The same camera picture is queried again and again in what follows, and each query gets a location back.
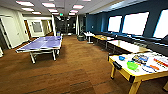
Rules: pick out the dark trash can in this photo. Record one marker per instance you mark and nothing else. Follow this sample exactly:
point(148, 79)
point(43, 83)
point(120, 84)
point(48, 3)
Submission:
point(80, 37)

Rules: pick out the small white table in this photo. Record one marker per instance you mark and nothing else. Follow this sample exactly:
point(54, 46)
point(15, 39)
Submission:
point(88, 34)

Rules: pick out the long wooden table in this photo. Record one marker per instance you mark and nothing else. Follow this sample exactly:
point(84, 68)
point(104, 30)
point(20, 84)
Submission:
point(128, 46)
point(101, 37)

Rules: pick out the white square pillar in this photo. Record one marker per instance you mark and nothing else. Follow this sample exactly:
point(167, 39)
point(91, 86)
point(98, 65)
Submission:
point(54, 25)
point(77, 25)

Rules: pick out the rectangular ceiling light panel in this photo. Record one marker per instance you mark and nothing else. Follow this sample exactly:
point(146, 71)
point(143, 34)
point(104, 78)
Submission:
point(52, 10)
point(78, 6)
point(48, 5)
point(27, 9)
point(72, 13)
point(24, 3)

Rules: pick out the bright room window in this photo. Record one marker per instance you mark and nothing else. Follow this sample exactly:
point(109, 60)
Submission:
point(161, 23)
point(135, 23)
point(114, 24)

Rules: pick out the blue bowl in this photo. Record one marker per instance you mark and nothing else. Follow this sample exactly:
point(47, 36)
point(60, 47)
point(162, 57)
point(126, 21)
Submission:
point(122, 58)

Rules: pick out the green exit sign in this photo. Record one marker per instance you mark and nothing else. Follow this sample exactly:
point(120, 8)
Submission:
point(61, 14)

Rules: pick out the blue ping pong table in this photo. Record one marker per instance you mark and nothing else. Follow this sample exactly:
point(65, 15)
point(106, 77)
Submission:
point(41, 43)

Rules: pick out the green bowl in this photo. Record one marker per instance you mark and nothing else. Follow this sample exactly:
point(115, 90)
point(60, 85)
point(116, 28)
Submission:
point(132, 65)

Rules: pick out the framed interior window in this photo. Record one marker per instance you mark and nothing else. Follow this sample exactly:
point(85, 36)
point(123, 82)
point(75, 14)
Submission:
point(37, 27)

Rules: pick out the white table with dishes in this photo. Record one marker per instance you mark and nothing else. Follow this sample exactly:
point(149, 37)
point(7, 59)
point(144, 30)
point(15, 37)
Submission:
point(143, 76)

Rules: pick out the dark bench sofa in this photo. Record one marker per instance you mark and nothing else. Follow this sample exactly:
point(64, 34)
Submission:
point(156, 44)

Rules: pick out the white door dark frame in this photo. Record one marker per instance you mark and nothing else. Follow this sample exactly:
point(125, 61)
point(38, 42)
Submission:
point(10, 31)

